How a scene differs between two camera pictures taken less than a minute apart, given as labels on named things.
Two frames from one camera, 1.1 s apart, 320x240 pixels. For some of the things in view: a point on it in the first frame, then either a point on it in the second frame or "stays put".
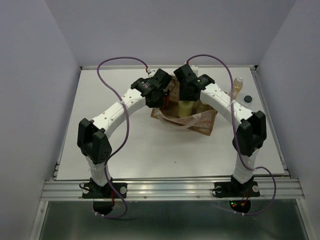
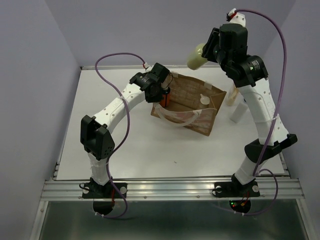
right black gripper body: x=183 y=95 → x=221 y=55
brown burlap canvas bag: x=203 y=115 stays put
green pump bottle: x=185 y=108 → x=195 y=60
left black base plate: x=95 y=190 stays put
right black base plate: x=236 y=189 stays put
